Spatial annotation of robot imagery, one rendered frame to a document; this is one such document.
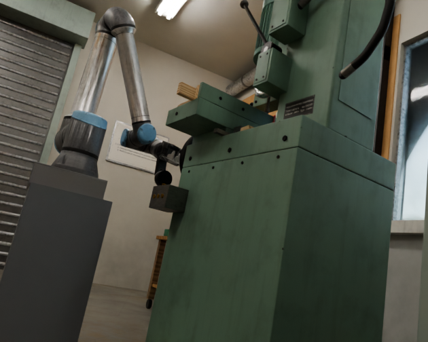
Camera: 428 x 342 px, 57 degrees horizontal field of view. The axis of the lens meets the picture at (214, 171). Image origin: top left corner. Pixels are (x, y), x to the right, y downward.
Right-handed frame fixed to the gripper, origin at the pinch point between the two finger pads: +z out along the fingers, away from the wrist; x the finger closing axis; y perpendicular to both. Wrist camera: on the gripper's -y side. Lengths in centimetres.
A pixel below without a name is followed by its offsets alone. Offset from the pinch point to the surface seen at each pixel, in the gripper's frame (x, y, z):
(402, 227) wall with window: 142, 11, 23
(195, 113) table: -22, 23, 43
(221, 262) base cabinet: -12, -14, 72
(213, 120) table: -15, 23, 43
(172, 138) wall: 115, -1, -260
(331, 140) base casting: 0, 29, 80
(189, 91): -24, 29, 37
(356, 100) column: 10, 44, 73
